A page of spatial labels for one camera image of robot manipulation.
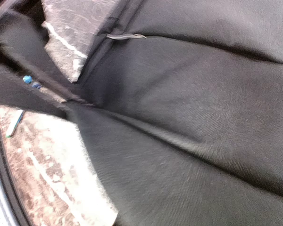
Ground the black student backpack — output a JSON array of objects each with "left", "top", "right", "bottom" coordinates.
[{"left": 0, "top": 0, "right": 283, "bottom": 226}]

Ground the blue cap black highlighter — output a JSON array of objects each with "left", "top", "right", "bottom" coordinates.
[{"left": 23, "top": 75, "right": 33, "bottom": 84}]

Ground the blue cap white pen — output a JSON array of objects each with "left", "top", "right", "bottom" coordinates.
[{"left": 5, "top": 109, "right": 25, "bottom": 138}]

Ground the black front table rail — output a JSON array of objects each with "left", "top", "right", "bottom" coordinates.
[{"left": 0, "top": 132, "right": 32, "bottom": 226}]

